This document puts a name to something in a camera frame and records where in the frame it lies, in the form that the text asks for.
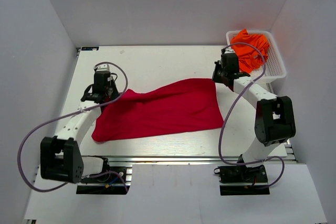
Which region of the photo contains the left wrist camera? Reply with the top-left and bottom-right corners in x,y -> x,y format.
94,63 -> 110,73

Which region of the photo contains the blue label sticker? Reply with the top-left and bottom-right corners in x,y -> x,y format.
81,46 -> 99,51

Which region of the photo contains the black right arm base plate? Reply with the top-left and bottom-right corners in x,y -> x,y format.
214,165 -> 270,196

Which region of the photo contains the red t-shirt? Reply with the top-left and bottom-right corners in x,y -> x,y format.
91,78 -> 224,142

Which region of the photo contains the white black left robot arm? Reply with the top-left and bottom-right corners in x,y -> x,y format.
40,64 -> 119,184

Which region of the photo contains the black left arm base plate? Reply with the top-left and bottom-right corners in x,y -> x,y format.
76,165 -> 132,195

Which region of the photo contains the orange t-shirt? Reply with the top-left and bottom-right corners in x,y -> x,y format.
230,29 -> 270,74

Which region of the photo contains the white plastic mesh basket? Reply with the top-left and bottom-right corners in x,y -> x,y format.
226,30 -> 287,83

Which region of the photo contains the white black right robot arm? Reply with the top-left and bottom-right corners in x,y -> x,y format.
212,53 -> 296,182

